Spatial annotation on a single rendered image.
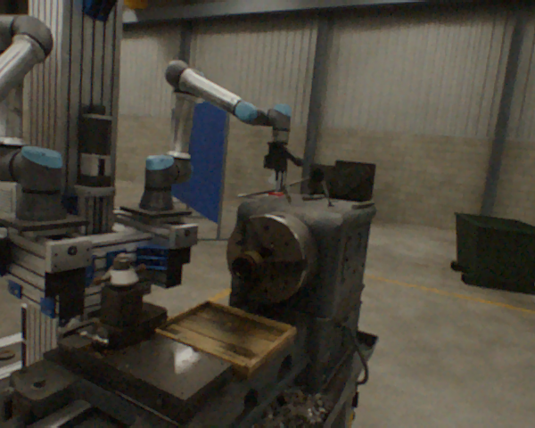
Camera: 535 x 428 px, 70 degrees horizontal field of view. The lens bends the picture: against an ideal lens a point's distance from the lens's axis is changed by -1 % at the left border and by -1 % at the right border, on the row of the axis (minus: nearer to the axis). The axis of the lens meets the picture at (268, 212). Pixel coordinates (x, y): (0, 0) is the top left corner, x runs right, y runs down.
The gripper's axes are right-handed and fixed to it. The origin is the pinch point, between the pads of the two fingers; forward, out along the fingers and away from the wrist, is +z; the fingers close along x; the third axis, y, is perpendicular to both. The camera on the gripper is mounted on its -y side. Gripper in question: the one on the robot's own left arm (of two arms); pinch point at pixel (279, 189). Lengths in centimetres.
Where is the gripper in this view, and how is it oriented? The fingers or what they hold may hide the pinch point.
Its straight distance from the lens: 166.8
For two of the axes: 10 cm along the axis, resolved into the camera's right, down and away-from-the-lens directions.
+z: -0.9, 9.9, 1.4
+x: -4.7, 0.9, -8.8
